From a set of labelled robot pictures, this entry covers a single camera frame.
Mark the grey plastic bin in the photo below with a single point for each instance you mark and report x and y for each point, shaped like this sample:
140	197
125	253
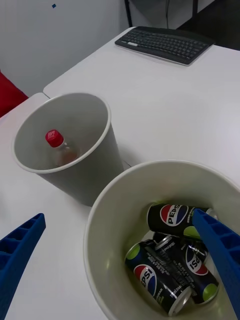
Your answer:
82	180

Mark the black drink can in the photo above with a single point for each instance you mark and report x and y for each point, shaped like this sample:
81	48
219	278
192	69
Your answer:
165	217
147	275
198	265

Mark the black computer keyboard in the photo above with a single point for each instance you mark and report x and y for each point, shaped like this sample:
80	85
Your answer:
162	45

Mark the red chair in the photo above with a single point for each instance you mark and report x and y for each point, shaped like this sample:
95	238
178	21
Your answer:
10	97

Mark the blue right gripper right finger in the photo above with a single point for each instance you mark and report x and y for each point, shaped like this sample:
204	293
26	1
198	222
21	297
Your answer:
222	250

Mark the red-capped plastic bottle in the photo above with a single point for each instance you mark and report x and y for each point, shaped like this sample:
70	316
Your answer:
53	138

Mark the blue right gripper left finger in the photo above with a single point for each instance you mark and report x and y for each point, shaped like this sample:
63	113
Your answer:
17	255

